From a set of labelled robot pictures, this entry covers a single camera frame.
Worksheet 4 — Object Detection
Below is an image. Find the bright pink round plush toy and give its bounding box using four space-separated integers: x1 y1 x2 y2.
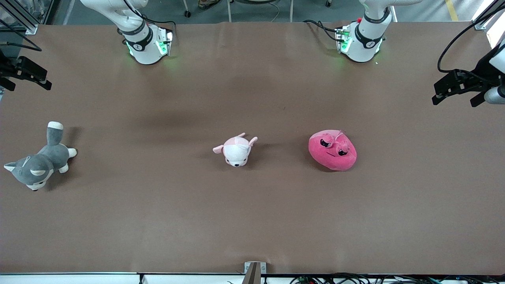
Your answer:
308 130 357 171

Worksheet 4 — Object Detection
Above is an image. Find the grey white husky plush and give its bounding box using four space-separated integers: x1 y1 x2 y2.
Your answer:
4 121 78 191

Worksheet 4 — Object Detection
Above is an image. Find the pale pink white dog plush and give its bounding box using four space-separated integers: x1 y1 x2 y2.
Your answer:
213 133 258 167

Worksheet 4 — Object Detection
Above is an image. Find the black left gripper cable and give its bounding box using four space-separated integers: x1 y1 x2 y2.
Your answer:
437 17 505 74

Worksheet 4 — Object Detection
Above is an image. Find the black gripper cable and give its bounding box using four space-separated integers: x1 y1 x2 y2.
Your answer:
437 17 505 74
0 41 42 52

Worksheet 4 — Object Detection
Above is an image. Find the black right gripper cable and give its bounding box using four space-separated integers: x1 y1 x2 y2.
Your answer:
0 41 42 52

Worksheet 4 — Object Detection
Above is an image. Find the aluminium frame profile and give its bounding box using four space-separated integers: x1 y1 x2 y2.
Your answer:
0 0 38 34
471 0 505 30

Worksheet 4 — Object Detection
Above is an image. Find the black right arm base cable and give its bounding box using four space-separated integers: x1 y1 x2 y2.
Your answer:
116 0 177 44

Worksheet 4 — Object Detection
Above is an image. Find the black arm base cable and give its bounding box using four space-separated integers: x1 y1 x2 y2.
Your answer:
116 0 177 44
303 20 340 42

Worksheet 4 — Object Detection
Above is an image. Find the black left arm base cable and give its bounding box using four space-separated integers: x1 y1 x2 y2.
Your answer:
303 20 340 42

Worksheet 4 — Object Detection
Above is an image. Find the white table edge rail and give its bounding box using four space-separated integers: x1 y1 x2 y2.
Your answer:
0 273 245 284

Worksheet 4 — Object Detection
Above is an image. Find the tangle of black cables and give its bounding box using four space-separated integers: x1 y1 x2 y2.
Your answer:
290 272 505 284

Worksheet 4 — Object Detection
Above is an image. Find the metal bracket on table edge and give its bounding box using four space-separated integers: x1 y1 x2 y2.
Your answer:
244 262 267 284

